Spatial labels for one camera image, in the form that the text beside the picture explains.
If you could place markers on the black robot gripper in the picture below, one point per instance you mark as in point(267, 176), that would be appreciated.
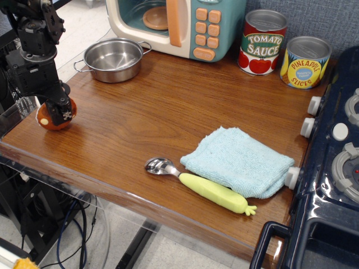
point(40, 79)

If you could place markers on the brown plush mushroom toy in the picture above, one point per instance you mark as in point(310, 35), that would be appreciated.
point(43, 119)

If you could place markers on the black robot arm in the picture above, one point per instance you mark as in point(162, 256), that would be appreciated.
point(38, 27)

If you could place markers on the small steel pot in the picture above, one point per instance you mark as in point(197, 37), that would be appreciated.
point(115, 60)

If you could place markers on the teal toy microwave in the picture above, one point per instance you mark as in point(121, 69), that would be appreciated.
point(198, 30)

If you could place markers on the light blue folded cloth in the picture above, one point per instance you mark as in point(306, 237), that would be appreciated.
point(230, 157)

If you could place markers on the tomato sauce can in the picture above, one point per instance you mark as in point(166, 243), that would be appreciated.
point(262, 40)

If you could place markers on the white stove knob lower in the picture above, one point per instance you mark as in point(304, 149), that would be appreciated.
point(292, 177)

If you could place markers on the white stove knob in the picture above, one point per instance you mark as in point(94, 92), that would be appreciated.
point(307, 127)
point(313, 106)
point(292, 177)

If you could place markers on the white stove knob middle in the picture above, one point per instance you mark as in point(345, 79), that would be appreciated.
point(307, 127)

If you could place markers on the pineapple slices can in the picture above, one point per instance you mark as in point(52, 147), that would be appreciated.
point(305, 62)

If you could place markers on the white stove knob upper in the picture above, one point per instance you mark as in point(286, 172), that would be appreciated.
point(313, 106)

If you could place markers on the dark blue toy stove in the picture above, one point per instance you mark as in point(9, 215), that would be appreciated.
point(323, 230)

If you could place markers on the black table leg frame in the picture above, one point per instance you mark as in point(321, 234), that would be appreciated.
point(135, 248)

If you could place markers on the spoon with yellow-green handle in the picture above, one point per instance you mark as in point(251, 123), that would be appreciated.
point(212, 191)

